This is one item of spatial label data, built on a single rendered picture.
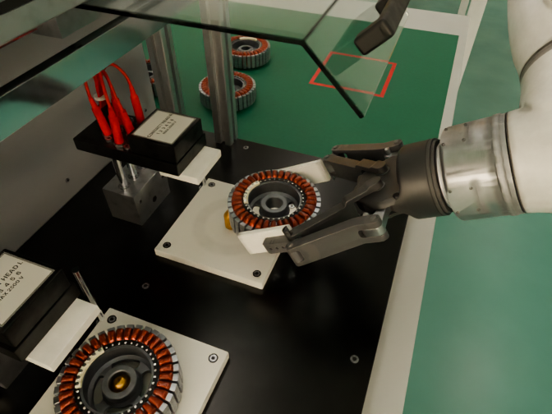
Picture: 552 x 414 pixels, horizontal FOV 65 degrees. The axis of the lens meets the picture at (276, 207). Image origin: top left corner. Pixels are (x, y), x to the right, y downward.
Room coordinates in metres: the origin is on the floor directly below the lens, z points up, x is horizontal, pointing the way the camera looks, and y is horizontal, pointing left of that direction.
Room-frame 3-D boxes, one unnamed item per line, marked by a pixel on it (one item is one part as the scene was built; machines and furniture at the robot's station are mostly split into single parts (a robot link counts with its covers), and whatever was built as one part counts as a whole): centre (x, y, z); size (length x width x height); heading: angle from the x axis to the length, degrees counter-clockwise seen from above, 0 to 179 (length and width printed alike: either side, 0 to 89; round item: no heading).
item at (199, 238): (0.40, 0.06, 0.78); 0.15 x 0.15 x 0.01; 69
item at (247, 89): (0.78, 0.10, 0.77); 0.11 x 0.11 x 0.04
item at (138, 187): (0.45, 0.19, 0.80); 0.08 x 0.05 x 0.06; 159
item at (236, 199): (0.38, 0.00, 0.84); 0.11 x 0.11 x 0.04
